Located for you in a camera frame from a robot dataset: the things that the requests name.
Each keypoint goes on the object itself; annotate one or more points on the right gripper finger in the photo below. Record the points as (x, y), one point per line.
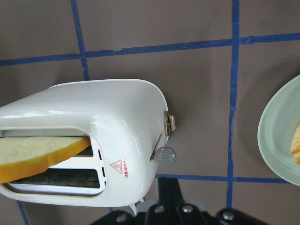
(169, 195)

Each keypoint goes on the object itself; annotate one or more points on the white two-slot toaster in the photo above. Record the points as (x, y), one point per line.
(125, 122)

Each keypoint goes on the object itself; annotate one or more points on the golden triangular pastry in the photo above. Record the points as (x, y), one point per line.
(295, 145)

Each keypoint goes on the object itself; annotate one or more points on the light green plate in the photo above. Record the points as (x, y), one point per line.
(276, 128)

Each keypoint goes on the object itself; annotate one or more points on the toast bread slice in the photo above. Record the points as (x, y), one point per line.
(22, 157)

